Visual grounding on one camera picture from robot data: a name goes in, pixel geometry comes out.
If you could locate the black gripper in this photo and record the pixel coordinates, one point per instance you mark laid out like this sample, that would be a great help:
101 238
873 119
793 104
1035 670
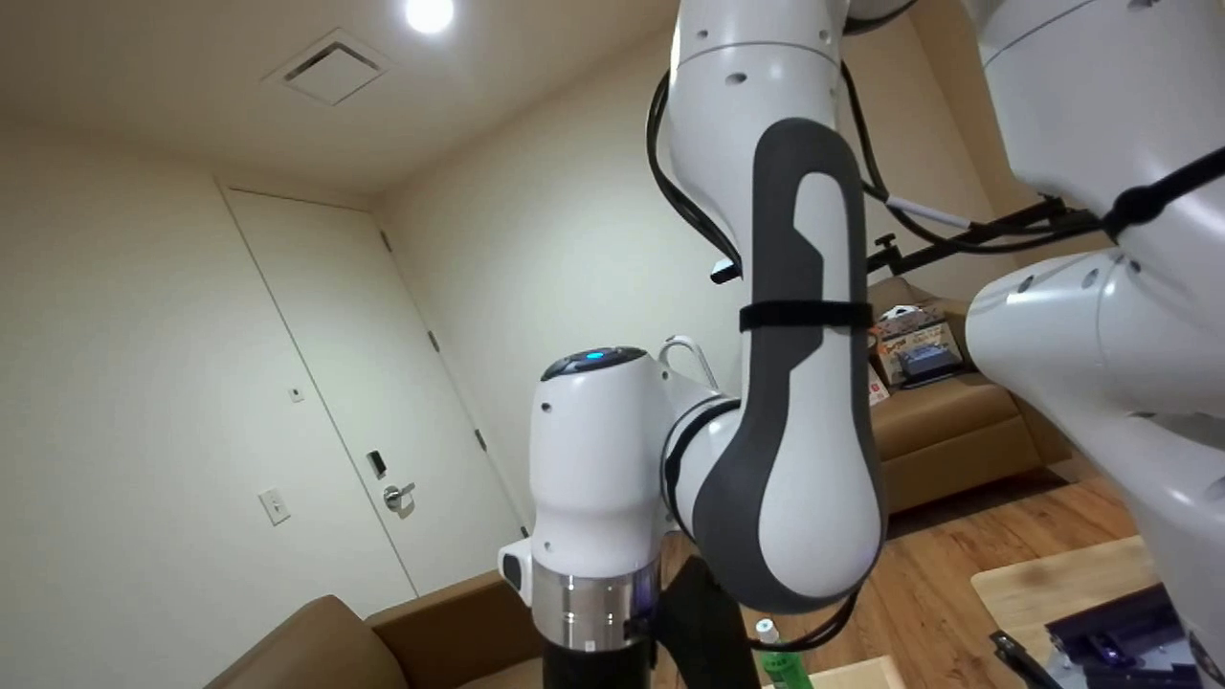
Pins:
599 668

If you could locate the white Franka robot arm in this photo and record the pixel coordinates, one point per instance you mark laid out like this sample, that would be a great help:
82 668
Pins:
599 445

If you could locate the tan leather armchair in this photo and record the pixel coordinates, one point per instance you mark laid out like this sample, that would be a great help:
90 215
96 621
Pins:
434 635

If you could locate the green plastic bottle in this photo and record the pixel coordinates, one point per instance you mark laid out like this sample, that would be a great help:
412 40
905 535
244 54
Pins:
792 674

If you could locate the black door lock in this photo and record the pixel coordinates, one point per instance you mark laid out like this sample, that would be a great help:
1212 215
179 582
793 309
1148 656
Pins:
376 464

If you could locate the white bladeless fan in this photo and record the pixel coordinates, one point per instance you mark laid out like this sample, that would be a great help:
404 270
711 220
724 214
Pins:
667 342

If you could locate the white room door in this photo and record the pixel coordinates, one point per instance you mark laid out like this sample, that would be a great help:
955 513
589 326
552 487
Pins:
346 383

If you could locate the black clamp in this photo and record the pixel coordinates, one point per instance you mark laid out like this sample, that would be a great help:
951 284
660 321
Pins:
1020 659

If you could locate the brown leather sofa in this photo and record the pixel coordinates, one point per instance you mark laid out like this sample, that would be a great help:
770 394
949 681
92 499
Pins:
959 441

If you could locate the blue grey box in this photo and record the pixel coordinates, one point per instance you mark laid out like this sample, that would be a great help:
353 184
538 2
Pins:
927 354

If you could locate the light wooden side table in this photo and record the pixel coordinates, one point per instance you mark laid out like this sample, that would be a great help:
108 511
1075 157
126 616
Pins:
1047 579

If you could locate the dark blue box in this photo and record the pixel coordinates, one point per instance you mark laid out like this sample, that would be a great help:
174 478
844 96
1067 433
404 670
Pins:
1122 636

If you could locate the white ceiling vent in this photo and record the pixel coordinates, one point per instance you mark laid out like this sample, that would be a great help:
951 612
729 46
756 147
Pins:
332 69

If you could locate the round ceiling light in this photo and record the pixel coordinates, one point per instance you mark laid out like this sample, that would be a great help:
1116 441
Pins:
429 12

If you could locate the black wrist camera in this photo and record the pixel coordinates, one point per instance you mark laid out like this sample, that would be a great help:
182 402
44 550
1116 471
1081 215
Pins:
711 626

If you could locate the white light switch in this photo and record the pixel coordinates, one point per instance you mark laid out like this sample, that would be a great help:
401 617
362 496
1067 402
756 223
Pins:
274 508

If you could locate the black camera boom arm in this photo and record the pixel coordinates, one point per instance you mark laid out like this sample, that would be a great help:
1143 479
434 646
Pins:
972 234

